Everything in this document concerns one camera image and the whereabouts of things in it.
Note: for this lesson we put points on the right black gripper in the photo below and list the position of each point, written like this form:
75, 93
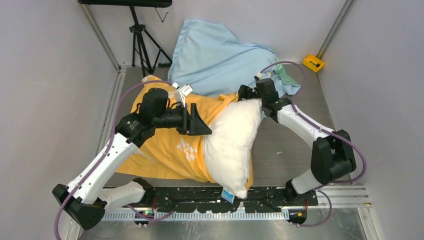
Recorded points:
246, 92

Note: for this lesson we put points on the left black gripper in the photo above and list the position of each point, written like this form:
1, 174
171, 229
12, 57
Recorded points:
193, 124

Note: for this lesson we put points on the white pillow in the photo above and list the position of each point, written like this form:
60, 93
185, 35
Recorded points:
227, 151

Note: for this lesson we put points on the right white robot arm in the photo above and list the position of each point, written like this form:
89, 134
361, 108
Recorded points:
332, 157

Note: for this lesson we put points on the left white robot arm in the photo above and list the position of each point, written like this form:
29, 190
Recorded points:
84, 198

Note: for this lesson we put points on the light blue cloth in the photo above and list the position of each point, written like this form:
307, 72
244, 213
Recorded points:
210, 59

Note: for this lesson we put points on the yellow box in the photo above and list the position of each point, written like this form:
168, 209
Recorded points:
313, 63

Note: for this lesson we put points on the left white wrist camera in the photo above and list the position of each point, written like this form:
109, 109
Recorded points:
181, 92

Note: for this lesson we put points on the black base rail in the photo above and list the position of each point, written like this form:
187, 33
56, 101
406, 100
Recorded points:
214, 203

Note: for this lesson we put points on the black camera tripod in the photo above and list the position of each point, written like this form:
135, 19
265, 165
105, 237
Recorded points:
162, 59

